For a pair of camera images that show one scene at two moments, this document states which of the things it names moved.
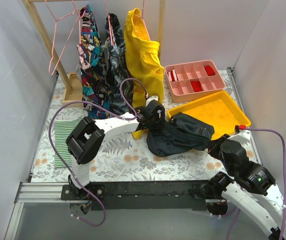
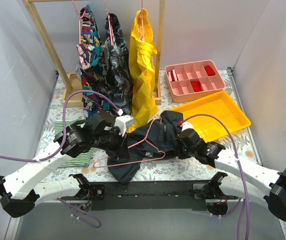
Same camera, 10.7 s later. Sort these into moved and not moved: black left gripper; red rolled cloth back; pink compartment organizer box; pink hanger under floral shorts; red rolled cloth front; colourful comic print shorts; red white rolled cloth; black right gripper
Moved: black left gripper; black right gripper
Not moved: pink compartment organizer box; red rolled cloth front; red white rolled cloth; colourful comic print shorts; red rolled cloth back; pink hanger under floral shorts
